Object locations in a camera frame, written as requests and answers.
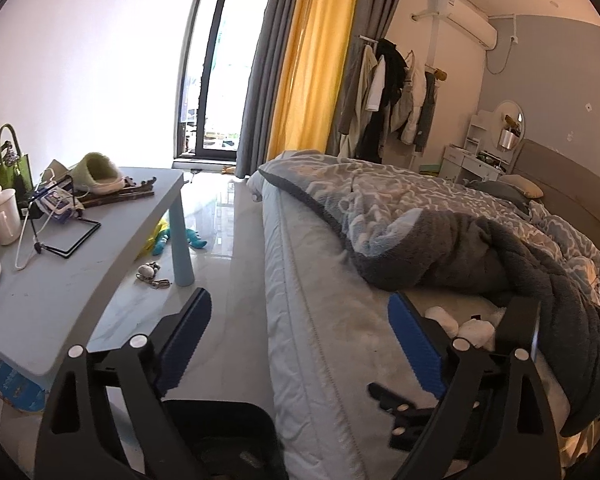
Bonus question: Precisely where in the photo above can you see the white sock with black trim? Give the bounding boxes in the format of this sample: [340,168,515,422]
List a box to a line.
[457,318,496,351]

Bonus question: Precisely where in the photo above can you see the blue printed package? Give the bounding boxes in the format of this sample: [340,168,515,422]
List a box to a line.
[0,358,48,414]

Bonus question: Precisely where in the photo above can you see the white rolled sock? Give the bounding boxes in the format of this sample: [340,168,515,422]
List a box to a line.
[425,306,460,338]

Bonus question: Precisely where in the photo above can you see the bed mattress with grey sheet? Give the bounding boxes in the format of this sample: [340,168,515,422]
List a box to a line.
[258,179,574,480]

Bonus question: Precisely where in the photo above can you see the light blue side table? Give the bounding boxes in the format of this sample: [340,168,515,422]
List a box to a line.
[0,168,194,387]

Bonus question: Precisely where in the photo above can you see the keys on floor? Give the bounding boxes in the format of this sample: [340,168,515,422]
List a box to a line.
[135,261,171,289]

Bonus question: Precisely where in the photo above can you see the yellow plastic bag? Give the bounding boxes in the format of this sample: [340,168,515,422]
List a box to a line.
[143,219,171,256]

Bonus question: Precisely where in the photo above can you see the dark grey fleece blanket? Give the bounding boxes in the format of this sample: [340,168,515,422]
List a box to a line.
[248,151,600,436]

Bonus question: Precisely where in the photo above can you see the blue toy on floor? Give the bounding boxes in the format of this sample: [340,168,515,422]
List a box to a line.
[185,229,207,250]

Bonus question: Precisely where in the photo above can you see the dark wooden sticks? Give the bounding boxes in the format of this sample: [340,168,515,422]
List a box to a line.
[80,177,157,209]

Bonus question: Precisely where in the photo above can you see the white lidded mug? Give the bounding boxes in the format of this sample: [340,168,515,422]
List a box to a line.
[0,185,21,246]

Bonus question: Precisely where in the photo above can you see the beige pillow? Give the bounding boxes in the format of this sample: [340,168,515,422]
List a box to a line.
[498,174,544,200]

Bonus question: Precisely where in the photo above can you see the brown bed headboard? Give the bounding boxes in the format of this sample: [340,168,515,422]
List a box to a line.
[510,140,600,250]

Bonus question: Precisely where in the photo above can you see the green white slipper far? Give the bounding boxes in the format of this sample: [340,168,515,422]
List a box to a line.
[70,152,125,195]

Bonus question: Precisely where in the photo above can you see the green tote bag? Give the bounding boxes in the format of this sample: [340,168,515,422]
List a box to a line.
[0,124,33,209]

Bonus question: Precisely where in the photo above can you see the white vanity with mirror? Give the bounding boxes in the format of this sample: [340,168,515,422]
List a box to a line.
[439,100,526,184]

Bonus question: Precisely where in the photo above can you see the yellow curtain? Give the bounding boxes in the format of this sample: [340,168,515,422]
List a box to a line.
[266,0,356,160]

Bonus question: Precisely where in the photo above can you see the grey curtain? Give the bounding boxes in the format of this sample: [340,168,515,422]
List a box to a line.
[235,0,297,178]

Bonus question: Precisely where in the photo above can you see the clothes on rack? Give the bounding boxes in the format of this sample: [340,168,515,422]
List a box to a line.
[337,35,448,162]

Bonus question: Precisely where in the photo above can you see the white air conditioner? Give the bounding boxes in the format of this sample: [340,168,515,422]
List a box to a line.
[411,0,498,50]

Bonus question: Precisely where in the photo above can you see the glass balcony door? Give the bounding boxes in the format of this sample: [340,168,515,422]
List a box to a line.
[174,0,268,165]

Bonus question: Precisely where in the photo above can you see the black wire stand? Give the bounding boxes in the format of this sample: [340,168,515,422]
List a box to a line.
[27,174,100,259]

